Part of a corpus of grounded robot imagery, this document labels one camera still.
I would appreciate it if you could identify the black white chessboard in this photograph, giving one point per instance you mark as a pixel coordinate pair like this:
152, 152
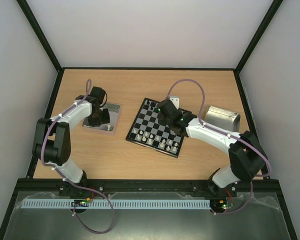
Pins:
147, 120

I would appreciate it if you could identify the black metal frame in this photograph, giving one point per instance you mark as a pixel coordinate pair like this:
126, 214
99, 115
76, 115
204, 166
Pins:
265, 185

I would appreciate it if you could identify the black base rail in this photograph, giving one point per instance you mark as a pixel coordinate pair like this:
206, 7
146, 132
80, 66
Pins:
195, 188

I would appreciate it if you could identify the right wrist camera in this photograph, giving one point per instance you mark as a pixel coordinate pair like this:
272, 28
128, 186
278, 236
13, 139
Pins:
175, 100

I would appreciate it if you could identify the left metal tray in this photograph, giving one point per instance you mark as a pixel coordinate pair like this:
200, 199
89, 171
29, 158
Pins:
115, 112

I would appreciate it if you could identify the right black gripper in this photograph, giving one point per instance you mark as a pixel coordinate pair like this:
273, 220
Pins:
163, 110

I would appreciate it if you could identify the right metal tray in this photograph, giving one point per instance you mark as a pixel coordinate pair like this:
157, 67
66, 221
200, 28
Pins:
222, 118

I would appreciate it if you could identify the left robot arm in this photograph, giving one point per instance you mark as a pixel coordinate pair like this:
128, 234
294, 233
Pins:
52, 139

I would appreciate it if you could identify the metal tray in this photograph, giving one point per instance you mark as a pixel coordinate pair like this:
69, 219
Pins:
115, 112
222, 118

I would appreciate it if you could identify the light blue cable duct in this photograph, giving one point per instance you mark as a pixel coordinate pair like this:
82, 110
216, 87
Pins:
119, 204

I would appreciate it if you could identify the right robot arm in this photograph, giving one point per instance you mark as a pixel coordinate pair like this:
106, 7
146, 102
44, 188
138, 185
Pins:
246, 156

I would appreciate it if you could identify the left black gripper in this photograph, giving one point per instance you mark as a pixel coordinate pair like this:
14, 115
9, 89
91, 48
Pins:
106, 120

